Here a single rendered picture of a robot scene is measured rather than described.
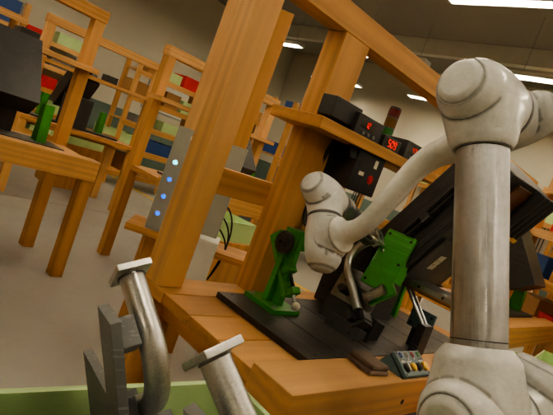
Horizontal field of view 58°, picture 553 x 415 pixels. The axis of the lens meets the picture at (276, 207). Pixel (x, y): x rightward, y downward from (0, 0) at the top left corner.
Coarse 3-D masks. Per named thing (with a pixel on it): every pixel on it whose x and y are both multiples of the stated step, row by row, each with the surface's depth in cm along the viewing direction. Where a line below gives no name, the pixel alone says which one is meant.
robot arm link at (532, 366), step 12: (528, 360) 98; (540, 360) 103; (528, 372) 95; (540, 372) 95; (552, 372) 95; (528, 384) 94; (540, 384) 93; (552, 384) 93; (540, 396) 92; (552, 396) 93; (540, 408) 90; (552, 408) 91
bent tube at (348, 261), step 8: (376, 232) 171; (352, 248) 175; (360, 248) 174; (352, 256) 174; (344, 264) 174; (344, 272) 173; (352, 272) 172; (352, 280) 169; (352, 288) 167; (352, 296) 166; (352, 304) 164; (360, 304) 165
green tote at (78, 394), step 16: (128, 384) 75; (176, 384) 80; (192, 384) 82; (0, 400) 63; (16, 400) 64; (32, 400) 65; (48, 400) 67; (64, 400) 68; (80, 400) 70; (176, 400) 81; (192, 400) 83; (208, 400) 86; (256, 400) 85
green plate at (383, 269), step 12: (384, 240) 172; (396, 240) 170; (408, 240) 167; (384, 252) 170; (396, 252) 168; (408, 252) 165; (372, 264) 171; (384, 264) 168; (396, 264) 166; (372, 276) 169; (384, 276) 167; (396, 276) 164
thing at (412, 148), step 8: (360, 112) 171; (360, 120) 172; (368, 120) 175; (352, 128) 172; (360, 128) 174; (368, 128) 176; (376, 128) 179; (368, 136) 176; (376, 136) 181; (392, 136) 201; (408, 144) 196; (400, 152) 197; (408, 152) 197
